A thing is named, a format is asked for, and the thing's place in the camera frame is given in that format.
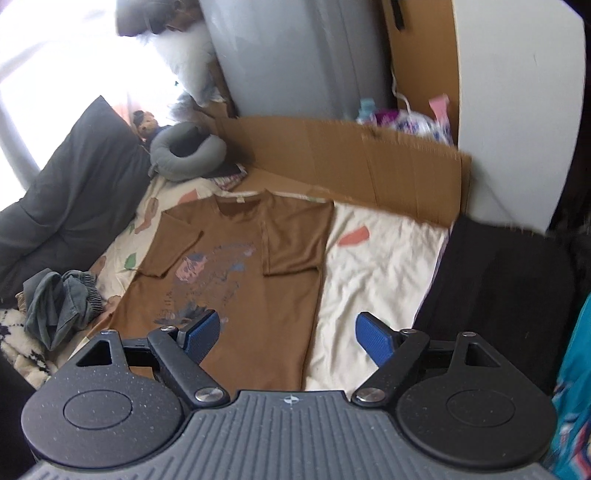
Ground brown printed t-shirt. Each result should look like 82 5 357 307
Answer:
108 191 335 393

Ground cream patterned bed sheet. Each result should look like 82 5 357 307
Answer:
71 179 447 392

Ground grey crumpled garment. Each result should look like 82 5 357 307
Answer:
23 269 103 351

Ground black garment on right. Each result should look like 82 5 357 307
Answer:
414 215 583 395

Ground folded patterned cloth stack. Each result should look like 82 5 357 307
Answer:
204 163 247 191

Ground grey neck pillow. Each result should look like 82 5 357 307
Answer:
148 122 228 182

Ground dark grey pillow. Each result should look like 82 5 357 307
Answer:
1 97 150 308

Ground brown cardboard sheet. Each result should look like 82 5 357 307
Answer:
204 116 472 227

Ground teal patterned clothing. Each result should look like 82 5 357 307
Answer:
544 297 591 480

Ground plush toy in navy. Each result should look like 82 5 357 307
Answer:
132 110 160 144

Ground purple white plastic bag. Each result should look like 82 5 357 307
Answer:
375 93 454 146

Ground light blue bottle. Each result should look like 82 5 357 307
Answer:
356 98 377 125

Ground white fluffy cushion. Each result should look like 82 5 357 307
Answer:
148 21 222 107

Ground grey upright mattress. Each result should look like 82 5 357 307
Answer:
200 0 391 120

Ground black hanging strap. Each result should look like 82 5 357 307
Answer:
389 0 407 33

